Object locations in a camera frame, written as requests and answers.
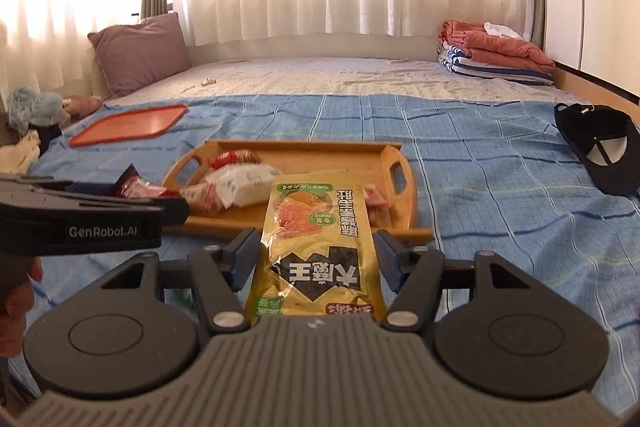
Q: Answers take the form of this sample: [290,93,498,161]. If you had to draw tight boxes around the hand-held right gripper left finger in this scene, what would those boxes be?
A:
[100,228,258,334]

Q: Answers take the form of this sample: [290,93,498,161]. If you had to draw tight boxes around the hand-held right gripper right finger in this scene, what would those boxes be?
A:
[374,229,543,334]

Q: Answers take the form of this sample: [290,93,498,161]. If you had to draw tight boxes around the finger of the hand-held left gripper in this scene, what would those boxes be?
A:
[65,192,190,229]

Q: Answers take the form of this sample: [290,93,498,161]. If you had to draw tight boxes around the red biscuit packet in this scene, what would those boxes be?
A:
[111,164,183,198]

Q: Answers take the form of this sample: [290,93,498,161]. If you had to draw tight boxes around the clear-edged red snack packet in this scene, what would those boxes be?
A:
[362,183,393,224]

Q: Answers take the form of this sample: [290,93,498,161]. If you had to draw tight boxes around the white snack packet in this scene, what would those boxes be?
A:
[180,163,283,214]

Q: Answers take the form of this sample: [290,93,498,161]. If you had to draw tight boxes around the yellow snack packet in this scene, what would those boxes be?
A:
[244,172,388,319]

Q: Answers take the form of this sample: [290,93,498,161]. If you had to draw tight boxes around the wooden tray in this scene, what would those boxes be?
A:
[161,139,435,245]

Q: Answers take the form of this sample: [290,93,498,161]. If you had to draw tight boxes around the person's left hand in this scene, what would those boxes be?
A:
[0,257,45,358]

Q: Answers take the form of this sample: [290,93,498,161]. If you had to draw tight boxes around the beige cloth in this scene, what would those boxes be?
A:
[0,129,41,175]

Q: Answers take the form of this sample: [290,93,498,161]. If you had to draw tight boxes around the red plastic tray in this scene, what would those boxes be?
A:
[69,104,188,148]

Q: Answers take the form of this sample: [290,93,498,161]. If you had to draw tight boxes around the pink cloth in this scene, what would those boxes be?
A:
[62,95,103,116]

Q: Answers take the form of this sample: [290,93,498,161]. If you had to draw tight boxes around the blue checked blanket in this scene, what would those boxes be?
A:
[0,93,640,403]

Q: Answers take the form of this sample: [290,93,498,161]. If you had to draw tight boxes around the light blue cloth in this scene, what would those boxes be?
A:
[10,87,71,132]

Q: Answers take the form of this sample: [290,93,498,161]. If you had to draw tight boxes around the purple pillow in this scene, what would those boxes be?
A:
[87,12,193,98]

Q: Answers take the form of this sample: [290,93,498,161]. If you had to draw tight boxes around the white bed sheet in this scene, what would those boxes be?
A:
[107,57,566,102]

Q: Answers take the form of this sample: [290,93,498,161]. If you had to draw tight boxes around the striped folded blanket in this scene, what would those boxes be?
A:
[438,39,555,86]

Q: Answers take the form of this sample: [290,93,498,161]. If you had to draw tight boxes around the stack of folded clothes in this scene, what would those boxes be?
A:
[441,20,556,72]

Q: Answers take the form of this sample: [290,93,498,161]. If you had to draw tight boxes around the black cap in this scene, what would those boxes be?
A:
[554,103,640,196]

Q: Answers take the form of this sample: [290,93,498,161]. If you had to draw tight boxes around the white folded cloth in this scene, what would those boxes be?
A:
[483,22,524,40]

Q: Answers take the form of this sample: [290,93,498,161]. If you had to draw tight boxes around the wooden bed frame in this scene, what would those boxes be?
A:
[552,61,640,108]

